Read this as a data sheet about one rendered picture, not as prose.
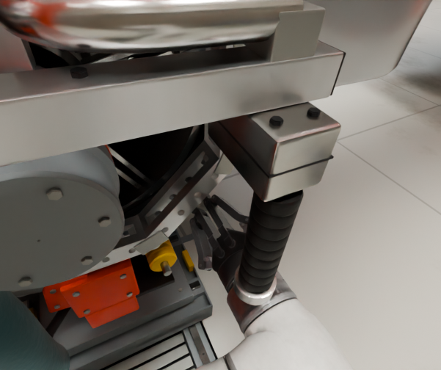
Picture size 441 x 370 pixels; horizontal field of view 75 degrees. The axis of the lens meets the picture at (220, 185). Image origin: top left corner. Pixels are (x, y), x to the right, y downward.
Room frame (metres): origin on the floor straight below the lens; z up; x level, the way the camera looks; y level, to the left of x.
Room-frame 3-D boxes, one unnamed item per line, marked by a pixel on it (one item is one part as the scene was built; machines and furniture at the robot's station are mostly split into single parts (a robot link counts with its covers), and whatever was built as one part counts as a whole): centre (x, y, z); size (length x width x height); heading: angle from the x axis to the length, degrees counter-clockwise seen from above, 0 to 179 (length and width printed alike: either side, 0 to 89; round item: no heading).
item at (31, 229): (0.21, 0.18, 0.85); 0.21 x 0.14 x 0.14; 29
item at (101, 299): (0.31, 0.24, 0.48); 0.16 x 0.12 x 0.17; 29
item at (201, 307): (0.42, 0.30, 0.13); 0.50 x 0.36 x 0.10; 119
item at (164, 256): (0.42, 0.16, 0.51); 0.29 x 0.06 x 0.06; 29
